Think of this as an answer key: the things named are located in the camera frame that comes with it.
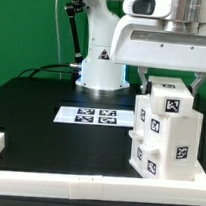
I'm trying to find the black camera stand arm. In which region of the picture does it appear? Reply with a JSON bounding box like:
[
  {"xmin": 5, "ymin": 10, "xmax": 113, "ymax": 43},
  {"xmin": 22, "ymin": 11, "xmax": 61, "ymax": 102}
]
[{"xmin": 65, "ymin": 0, "xmax": 86, "ymax": 64}]

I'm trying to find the black cable bundle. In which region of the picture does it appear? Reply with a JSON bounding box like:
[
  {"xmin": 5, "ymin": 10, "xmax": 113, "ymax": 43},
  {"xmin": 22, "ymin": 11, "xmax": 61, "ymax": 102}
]
[{"xmin": 18, "ymin": 59, "xmax": 83, "ymax": 83}]

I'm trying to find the white cabinet top block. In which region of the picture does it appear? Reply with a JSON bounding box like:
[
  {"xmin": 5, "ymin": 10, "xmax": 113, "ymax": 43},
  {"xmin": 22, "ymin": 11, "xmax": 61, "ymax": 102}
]
[{"xmin": 149, "ymin": 76, "xmax": 194, "ymax": 117}]

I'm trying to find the white marker base plate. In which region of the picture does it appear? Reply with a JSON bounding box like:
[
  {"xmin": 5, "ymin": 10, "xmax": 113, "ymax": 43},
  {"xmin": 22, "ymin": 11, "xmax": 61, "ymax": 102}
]
[{"xmin": 53, "ymin": 106, "xmax": 134, "ymax": 127}]

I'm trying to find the white cabinet box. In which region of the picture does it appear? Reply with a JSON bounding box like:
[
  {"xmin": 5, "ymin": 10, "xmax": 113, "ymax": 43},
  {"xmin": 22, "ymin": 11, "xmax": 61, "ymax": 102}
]
[{"xmin": 124, "ymin": 92, "xmax": 206, "ymax": 184}]

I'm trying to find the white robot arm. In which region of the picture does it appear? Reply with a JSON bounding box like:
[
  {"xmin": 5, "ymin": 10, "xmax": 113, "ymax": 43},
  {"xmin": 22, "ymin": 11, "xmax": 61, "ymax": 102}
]
[{"xmin": 71, "ymin": 0, "xmax": 206, "ymax": 93}]

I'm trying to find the grey hanging cable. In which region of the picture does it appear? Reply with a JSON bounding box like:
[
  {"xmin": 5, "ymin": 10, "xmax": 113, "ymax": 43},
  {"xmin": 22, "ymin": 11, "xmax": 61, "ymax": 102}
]
[{"xmin": 49, "ymin": 0, "xmax": 69, "ymax": 81}]

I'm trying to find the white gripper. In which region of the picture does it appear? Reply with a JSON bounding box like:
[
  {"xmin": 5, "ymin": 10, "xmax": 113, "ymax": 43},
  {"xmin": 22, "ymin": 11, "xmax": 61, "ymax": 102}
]
[{"xmin": 110, "ymin": 0, "xmax": 206, "ymax": 96}]

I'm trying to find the white U-shaped fence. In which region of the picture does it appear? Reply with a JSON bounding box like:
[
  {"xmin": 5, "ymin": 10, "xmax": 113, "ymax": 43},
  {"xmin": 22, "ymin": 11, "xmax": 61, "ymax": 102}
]
[{"xmin": 0, "ymin": 132, "xmax": 206, "ymax": 206}]

